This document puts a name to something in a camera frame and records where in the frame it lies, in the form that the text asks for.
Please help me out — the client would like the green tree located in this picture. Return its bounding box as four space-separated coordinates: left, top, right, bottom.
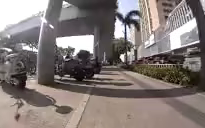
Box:
111 37 135 64

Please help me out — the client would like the dark motorcycle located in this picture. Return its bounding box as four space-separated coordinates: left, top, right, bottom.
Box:
58 49 95 82

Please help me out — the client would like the palm tree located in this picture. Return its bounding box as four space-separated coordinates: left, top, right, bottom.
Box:
115 9 142 64

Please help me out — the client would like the grey concrete footbridge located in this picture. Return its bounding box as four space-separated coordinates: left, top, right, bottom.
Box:
0 0 119 44

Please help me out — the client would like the grey paved footpath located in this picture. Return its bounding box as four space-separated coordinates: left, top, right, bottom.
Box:
0 65 205 128

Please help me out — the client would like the grey concrete kerb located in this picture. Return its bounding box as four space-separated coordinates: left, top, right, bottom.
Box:
64 93 91 128

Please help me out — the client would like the thick grey concrete pillar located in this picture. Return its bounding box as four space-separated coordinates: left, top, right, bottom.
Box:
37 0 64 86

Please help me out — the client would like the low white fence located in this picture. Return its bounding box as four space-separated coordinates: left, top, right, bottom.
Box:
145 62 184 70

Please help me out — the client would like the green hedge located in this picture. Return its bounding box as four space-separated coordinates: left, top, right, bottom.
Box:
123 63 201 87

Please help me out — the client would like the tall building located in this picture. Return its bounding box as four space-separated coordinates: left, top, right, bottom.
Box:
138 0 178 44

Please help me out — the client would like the low building with white band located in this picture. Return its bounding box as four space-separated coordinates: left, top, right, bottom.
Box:
136 0 205 65

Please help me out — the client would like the white scooter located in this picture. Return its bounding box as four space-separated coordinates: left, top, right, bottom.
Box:
0 48 28 89

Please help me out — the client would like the dark tree trunk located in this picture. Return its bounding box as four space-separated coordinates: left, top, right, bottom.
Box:
186 0 205 91

